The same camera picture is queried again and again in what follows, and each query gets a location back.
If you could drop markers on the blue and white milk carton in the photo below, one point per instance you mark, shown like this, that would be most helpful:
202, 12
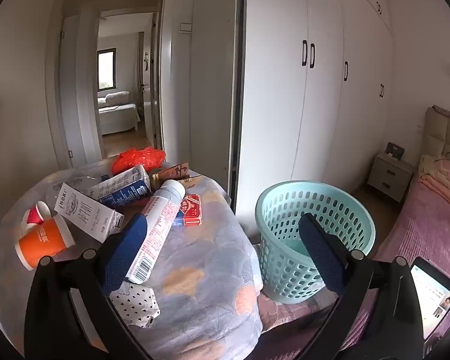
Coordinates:
125, 189

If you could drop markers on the white door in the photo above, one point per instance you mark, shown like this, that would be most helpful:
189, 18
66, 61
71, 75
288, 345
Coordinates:
78, 82

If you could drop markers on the beige padded headboard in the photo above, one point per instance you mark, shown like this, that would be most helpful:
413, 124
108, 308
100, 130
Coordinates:
444, 131

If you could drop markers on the pink bed blanket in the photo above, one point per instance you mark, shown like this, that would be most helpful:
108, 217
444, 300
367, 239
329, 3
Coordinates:
408, 228

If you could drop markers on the red card box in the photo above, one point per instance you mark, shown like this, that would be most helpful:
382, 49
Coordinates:
190, 210

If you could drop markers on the black smartphone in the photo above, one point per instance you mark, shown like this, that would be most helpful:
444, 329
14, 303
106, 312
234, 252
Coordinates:
433, 300

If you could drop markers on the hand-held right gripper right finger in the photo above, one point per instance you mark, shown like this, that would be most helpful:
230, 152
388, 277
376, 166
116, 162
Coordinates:
322, 257

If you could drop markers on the dark framed window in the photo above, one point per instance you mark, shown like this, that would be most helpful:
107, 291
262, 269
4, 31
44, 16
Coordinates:
105, 69

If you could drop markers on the white wardrobe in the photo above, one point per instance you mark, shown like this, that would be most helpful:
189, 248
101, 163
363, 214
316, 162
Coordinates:
285, 101

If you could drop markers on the teal plastic basket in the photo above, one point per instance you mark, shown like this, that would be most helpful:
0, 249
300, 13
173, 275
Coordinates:
285, 210

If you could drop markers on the polka-dot white packet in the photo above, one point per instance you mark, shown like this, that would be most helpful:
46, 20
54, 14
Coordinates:
135, 303

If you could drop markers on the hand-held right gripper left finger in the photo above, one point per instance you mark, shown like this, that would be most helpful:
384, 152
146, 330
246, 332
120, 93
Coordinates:
124, 257

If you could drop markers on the white carton box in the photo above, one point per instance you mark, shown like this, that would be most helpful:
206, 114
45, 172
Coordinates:
86, 212

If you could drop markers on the white tube with barcode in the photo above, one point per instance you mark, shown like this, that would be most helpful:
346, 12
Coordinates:
157, 228

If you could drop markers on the folded light pink blanket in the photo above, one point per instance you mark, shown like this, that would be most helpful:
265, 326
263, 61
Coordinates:
444, 180

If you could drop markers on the orange paper cup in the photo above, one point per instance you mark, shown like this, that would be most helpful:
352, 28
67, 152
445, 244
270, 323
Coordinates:
41, 242

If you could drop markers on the beige nightstand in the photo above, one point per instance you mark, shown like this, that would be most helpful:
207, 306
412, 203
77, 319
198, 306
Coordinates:
390, 176

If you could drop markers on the red plastic bag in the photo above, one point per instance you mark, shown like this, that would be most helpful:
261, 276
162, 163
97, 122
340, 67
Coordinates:
138, 157

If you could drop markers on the light grey sofa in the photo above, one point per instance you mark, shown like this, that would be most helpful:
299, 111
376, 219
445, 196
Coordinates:
114, 101

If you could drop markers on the white light switch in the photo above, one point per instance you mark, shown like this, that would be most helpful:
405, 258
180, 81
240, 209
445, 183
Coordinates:
185, 27

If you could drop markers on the dark picture frame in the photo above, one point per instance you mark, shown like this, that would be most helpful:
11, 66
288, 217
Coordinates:
394, 150

